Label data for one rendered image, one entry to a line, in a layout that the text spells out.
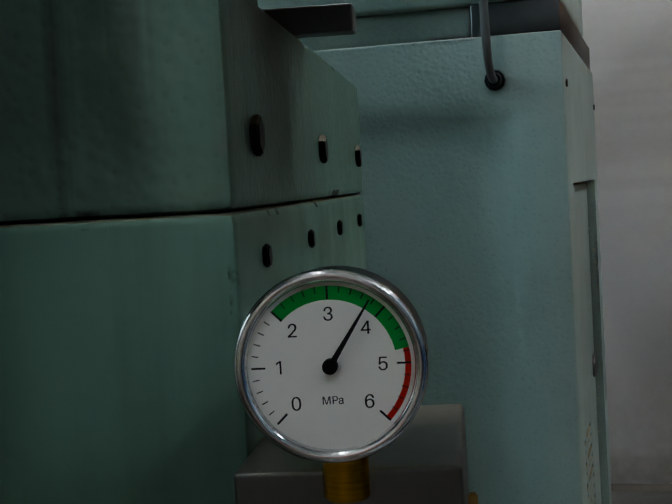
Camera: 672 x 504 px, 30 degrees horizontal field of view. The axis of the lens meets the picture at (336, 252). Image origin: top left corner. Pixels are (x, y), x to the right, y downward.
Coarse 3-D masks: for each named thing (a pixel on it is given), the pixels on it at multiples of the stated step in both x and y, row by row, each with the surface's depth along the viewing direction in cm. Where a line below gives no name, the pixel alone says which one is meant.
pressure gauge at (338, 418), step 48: (288, 288) 40; (336, 288) 40; (384, 288) 40; (240, 336) 40; (288, 336) 40; (336, 336) 40; (384, 336) 40; (240, 384) 40; (288, 384) 40; (336, 384) 40; (384, 384) 40; (288, 432) 41; (336, 432) 40; (384, 432) 40; (336, 480) 42
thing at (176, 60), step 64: (0, 0) 47; (64, 0) 47; (128, 0) 47; (192, 0) 46; (0, 64) 47; (64, 64) 47; (128, 64) 47; (192, 64) 46; (256, 64) 53; (320, 64) 77; (0, 128) 47; (64, 128) 47; (128, 128) 47; (192, 128) 47; (256, 128) 51; (320, 128) 76; (0, 192) 48; (64, 192) 47; (128, 192) 47; (192, 192) 47; (256, 192) 52; (320, 192) 74
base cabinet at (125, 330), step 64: (0, 256) 48; (64, 256) 47; (128, 256) 47; (192, 256) 47; (256, 256) 51; (320, 256) 72; (0, 320) 48; (64, 320) 48; (128, 320) 47; (192, 320) 47; (0, 384) 48; (64, 384) 48; (128, 384) 47; (192, 384) 47; (0, 448) 48; (64, 448) 48; (128, 448) 48; (192, 448) 47
